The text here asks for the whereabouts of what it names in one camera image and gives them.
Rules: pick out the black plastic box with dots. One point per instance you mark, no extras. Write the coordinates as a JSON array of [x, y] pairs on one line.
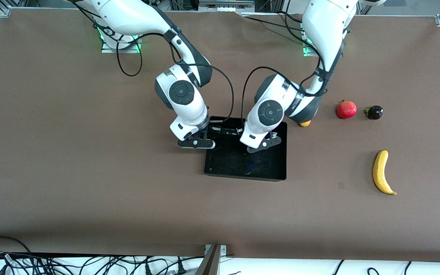
[[243, 164]]

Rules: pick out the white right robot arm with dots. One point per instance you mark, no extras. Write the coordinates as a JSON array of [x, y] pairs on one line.
[[136, 15]]

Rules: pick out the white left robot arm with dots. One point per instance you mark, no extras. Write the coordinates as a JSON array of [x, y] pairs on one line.
[[327, 30]]

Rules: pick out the red pomegranate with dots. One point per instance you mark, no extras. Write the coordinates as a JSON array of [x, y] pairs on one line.
[[346, 109]]

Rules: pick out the small silver mounting plate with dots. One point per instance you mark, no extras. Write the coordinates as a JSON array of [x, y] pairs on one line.
[[224, 250]]

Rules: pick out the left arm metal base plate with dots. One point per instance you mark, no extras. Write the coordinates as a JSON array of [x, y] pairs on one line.
[[307, 52]]

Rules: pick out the grey metal beam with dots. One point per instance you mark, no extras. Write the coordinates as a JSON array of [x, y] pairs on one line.
[[209, 263]]

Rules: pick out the grey metal rail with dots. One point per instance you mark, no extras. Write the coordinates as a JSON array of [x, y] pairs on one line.
[[225, 3]]

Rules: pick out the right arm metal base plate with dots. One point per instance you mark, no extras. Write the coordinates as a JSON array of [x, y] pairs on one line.
[[128, 49]]

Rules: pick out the dark purple mangosteen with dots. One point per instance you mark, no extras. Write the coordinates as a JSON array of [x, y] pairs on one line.
[[375, 112]]

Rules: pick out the yellow banana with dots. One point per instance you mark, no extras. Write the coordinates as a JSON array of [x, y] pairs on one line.
[[379, 172]]

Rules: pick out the red yellow mango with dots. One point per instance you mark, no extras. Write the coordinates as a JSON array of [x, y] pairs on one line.
[[305, 123]]

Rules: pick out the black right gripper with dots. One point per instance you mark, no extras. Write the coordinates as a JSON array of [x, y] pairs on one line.
[[220, 131]]

